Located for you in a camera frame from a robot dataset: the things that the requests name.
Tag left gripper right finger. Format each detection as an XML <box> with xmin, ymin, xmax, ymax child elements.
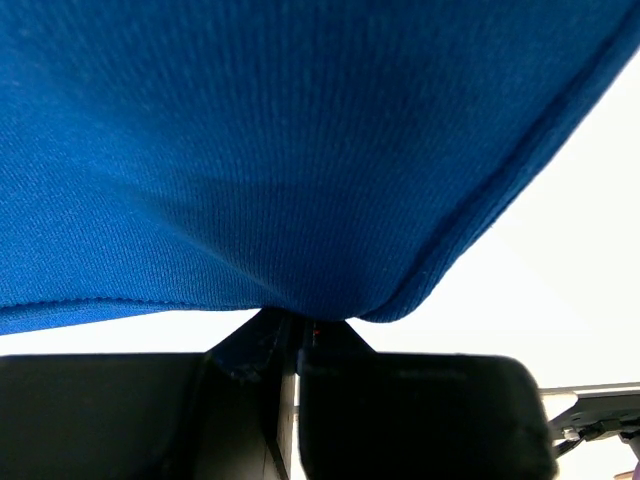
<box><xmin>298</xmin><ymin>320</ymin><xmax>557</xmax><ymax>480</ymax></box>

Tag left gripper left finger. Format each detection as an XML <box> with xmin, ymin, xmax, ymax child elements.
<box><xmin>1</xmin><ymin>309</ymin><xmax>293</xmax><ymax>479</ymax></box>

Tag blue jacket with white lining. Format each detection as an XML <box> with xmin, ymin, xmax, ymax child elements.
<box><xmin>1</xmin><ymin>1</ymin><xmax>639</xmax><ymax>334</ymax></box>

